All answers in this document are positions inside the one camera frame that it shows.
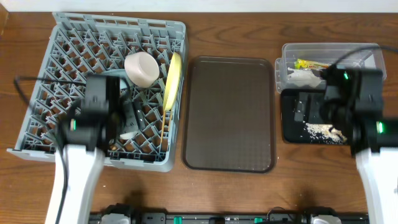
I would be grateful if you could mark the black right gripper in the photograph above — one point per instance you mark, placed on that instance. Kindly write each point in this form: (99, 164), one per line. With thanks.
(313, 99)

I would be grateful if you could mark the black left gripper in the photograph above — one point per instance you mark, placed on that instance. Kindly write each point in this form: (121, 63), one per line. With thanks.
(137, 113)

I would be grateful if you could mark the white plastic cup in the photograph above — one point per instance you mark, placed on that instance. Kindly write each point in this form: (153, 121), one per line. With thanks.
(128, 135)

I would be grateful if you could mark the wooden chopstick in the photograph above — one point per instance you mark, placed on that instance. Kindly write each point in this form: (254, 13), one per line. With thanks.
(170, 125)
(162, 128)

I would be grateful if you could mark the light blue saucer bowl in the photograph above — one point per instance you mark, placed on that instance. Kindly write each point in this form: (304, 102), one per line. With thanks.
(125, 82)

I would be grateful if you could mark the white tissue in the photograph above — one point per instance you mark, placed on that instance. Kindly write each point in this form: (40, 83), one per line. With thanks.
(305, 77)

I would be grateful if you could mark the pink white bowl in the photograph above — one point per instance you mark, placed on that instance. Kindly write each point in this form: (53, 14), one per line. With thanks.
(142, 69)

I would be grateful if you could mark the green snack wrapper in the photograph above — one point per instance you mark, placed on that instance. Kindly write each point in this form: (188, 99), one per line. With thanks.
(302, 64)

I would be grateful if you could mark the yellow round plate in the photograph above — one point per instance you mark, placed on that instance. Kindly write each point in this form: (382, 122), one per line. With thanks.
(172, 83)

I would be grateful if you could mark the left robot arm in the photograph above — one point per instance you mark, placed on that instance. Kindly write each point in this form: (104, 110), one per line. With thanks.
(83, 137)

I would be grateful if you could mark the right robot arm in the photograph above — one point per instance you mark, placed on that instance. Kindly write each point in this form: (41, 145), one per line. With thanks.
(372, 139)

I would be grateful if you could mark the black waste tray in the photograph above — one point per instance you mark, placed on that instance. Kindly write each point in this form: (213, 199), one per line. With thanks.
(287, 102)

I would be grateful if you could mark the rice and peanut waste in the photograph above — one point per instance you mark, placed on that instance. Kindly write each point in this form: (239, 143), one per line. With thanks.
(315, 133)

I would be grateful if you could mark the clear plastic waste bin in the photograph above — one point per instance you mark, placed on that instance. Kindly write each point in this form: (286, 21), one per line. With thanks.
(327, 52)

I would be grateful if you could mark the dark brown serving tray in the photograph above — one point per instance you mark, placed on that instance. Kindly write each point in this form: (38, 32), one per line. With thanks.
(230, 119)

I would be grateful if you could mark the grey plastic dish rack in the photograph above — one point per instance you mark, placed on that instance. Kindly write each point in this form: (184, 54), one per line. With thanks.
(82, 44)

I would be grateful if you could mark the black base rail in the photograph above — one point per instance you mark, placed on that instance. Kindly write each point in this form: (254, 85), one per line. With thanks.
(123, 213)

